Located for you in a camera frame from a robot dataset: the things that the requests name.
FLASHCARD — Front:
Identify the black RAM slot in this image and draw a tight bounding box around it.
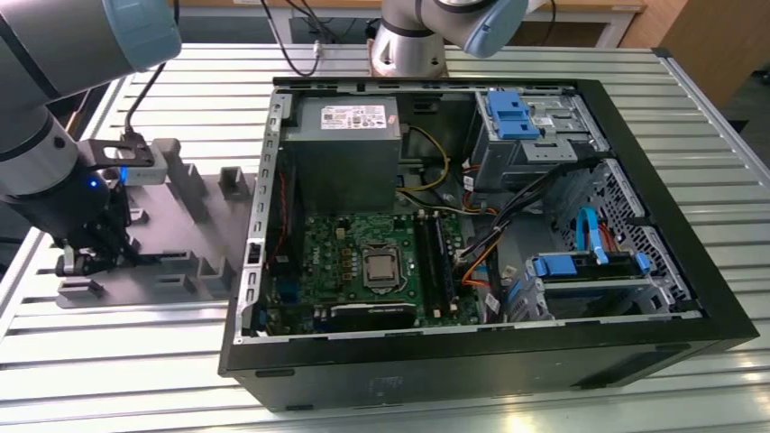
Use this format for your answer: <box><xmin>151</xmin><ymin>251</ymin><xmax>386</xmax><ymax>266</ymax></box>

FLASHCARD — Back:
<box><xmin>413</xmin><ymin>214</ymin><xmax>441</xmax><ymax>318</ymax></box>

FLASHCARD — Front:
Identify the gray parts rack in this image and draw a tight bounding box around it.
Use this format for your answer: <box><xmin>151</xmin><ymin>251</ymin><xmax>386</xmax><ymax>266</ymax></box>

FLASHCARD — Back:
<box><xmin>55</xmin><ymin>137</ymin><xmax>258</xmax><ymax>310</ymax></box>

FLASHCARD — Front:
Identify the green motherboard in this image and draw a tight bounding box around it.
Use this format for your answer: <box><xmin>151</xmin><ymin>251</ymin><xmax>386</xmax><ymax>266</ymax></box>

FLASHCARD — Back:
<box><xmin>264</xmin><ymin>211</ymin><xmax>501</xmax><ymax>335</ymax></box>

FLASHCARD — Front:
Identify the gray power supply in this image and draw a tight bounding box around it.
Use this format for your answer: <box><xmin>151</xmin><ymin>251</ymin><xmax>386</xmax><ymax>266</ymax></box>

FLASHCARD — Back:
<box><xmin>281</xmin><ymin>95</ymin><xmax>404</xmax><ymax>213</ymax></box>

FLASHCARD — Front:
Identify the CPU socket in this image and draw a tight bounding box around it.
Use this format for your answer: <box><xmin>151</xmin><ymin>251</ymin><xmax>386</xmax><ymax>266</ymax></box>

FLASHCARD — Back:
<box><xmin>356</xmin><ymin>242</ymin><xmax>410</xmax><ymax>295</ymax></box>

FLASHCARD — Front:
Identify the silver CPU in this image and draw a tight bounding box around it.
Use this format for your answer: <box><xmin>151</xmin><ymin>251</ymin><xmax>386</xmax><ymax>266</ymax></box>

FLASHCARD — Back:
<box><xmin>360</xmin><ymin>254</ymin><xmax>400</xmax><ymax>280</ymax></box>

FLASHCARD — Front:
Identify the black graphics card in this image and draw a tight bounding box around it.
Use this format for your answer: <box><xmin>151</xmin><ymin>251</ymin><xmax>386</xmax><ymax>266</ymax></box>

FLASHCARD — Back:
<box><xmin>328</xmin><ymin>302</ymin><xmax>418</xmax><ymax>333</ymax></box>

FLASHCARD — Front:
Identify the black PC case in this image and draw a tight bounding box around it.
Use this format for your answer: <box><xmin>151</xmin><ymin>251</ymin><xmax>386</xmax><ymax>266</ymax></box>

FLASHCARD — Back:
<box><xmin>215</xmin><ymin>76</ymin><xmax>761</xmax><ymax>412</ymax></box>

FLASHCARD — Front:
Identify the empty blue disk carrier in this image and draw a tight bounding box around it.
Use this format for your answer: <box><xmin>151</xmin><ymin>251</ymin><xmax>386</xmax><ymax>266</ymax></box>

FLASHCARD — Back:
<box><xmin>488</xmin><ymin>89</ymin><xmax>541</xmax><ymax>141</ymax></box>

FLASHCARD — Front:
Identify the gray lower disk bay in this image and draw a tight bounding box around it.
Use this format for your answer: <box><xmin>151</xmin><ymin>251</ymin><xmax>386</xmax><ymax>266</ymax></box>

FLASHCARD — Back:
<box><xmin>502</xmin><ymin>265</ymin><xmax>691</xmax><ymax>324</ymax></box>

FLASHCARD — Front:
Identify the gray upper drive cage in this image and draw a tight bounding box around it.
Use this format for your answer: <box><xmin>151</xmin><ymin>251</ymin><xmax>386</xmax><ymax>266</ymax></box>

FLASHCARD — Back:
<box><xmin>472</xmin><ymin>88</ymin><xmax>610</xmax><ymax>191</ymax></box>

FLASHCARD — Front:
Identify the hard disk in blue carrier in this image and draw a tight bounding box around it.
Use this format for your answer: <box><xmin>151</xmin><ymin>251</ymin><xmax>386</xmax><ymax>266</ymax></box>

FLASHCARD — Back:
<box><xmin>529</xmin><ymin>252</ymin><xmax>653</xmax><ymax>281</ymax></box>

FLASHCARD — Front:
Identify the wooden cabinet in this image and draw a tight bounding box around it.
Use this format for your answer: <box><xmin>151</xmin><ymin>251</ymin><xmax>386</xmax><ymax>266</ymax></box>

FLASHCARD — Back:
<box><xmin>622</xmin><ymin>0</ymin><xmax>770</xmax><ymax>109</ymax></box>

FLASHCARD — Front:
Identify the black camera bracket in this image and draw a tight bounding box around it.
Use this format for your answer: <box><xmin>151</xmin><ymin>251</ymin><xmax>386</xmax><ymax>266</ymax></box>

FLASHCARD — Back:
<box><xmin>78</xmin><ymin>138</ymin><xmax>157</xmax><ymax>171</ymax></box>

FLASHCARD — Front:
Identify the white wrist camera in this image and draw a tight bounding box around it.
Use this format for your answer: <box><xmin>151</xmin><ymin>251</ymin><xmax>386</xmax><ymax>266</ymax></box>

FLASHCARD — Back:
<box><xmin>117</xmin><ymin>155</ymin><xmax>171</xmax><ymax>186</ymax></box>

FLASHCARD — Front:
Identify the red wire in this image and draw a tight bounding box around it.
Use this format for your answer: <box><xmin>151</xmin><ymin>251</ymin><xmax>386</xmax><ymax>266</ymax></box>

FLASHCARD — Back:
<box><xmin>268</xmin><ymin>166</ymin><xmax>298</xmax><ymax>265</ymax></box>

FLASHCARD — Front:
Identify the black cable white connector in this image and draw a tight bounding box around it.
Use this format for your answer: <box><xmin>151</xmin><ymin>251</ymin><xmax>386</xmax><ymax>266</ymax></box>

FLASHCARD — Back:
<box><xmin>264</xmin><ymin>0</ymin><xmax>332</xmax><ymax>78</ymax></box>

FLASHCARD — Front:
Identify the yellow wire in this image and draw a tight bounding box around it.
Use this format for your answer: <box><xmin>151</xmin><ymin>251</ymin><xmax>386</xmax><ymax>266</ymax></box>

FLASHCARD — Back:
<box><xmin>400</xmin><ymin>125</ymin><xmax>452</xmax><ymax>193</ymax></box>

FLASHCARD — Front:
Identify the orange wire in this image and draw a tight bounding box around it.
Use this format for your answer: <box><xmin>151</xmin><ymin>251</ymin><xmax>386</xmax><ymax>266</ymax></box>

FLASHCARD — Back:
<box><xmin>461</xmin><ymin>256</ymin><xmax>501</xmax><ymax>288</ymax></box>

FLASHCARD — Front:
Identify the black cable bundle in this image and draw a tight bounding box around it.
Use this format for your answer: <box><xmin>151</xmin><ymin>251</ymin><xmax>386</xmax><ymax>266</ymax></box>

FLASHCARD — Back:
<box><xmin>460</xmin><ymin>157</ymin><xmax>604</xmax><ymax>263</ymax></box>

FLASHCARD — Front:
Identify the blue flat wire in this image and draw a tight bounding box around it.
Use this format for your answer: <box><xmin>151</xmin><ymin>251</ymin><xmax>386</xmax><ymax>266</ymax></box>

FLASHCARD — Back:
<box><xmin>576</xmin><ymin>207</ymin><xmax>610</xmax><ymax>265</ymax></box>

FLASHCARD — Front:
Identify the white frame wooden desk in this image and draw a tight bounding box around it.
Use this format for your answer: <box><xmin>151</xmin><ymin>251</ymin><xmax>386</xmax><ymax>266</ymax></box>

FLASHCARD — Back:
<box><xmin>179</xmin><ymin>0</ymin><xmax>649</xmax><ymax>49</ymax></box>

